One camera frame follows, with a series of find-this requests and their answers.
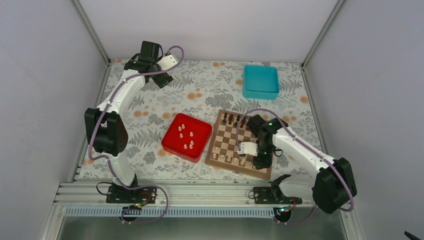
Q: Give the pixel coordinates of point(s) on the aluminium front rail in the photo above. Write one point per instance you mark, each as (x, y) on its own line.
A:
(190, 210)

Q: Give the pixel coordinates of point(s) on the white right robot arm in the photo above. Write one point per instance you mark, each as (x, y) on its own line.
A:
(332, 184)

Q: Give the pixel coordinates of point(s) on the wooden chessboard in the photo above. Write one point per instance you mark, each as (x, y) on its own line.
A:
(224, 137)

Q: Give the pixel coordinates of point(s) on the red square plastic tray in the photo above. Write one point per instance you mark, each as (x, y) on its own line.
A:
(187, 137)

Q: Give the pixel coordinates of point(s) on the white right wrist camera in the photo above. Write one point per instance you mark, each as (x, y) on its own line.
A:
(248, 148)

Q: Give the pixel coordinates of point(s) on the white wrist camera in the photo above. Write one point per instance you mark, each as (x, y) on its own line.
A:
(167, 62)
(248, 148)

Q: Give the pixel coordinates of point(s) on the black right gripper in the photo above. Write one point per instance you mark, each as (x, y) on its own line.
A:
(264, 163)

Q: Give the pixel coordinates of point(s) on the floral patterned table mat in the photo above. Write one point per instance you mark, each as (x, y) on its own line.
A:
(200, 89)

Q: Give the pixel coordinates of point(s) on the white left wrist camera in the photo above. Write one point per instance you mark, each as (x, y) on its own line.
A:
(167, 62)

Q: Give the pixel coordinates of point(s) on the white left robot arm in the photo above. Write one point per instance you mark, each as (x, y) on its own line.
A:
(106, 133)

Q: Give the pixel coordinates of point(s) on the aluminium corner frame post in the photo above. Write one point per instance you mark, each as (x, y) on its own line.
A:
(92, 32)

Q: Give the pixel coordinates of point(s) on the right aluminium frame post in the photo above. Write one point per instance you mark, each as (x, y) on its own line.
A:
(328, 23)

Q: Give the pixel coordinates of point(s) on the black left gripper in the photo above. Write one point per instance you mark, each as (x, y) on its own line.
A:
(158, 80)

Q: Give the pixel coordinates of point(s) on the teal square plastic bin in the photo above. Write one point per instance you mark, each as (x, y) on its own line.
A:
(260, 82)

